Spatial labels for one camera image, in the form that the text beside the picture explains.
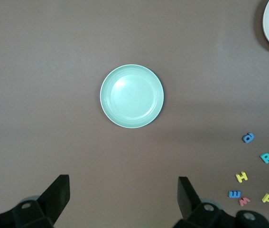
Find blue foam lowercase a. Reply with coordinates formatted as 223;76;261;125
242;132;255;144

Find yellow foam letter H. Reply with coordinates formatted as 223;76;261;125
235;171;248;183

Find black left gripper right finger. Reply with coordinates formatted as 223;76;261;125
172;176;269;228

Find green plate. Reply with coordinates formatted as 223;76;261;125
100;64;165;129

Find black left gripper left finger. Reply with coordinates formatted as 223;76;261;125
0;174;71;228

